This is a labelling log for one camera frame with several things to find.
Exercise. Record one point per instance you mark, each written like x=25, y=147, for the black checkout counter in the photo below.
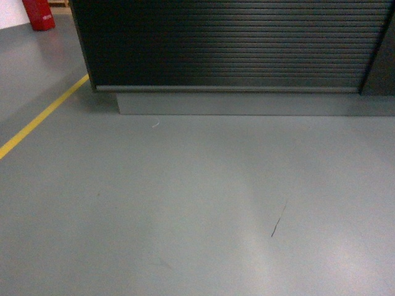
x=306, y=58

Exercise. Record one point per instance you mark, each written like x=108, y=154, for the red fire extinguisher box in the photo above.
x=39, y=14

